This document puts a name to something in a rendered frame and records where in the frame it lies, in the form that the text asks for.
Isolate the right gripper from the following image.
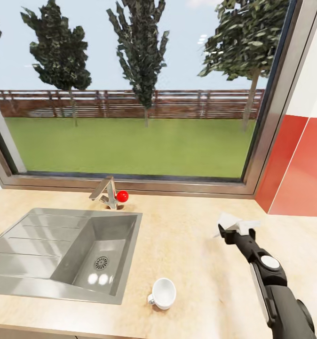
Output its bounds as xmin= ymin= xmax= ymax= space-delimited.
xmin=218 ymin=224 xmax=256 ymax=252

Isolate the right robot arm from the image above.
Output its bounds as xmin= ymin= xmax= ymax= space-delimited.
xmin=218 ymin=220 xmax=317 ymax=339

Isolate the paper coffee filter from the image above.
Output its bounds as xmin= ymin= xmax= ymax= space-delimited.
xmin=211 ymin=210 xmax=241 ymax=238

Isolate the coffee cup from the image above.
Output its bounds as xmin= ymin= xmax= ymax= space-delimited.
xmin=148 ymin=278 xmax=176 ymax=310

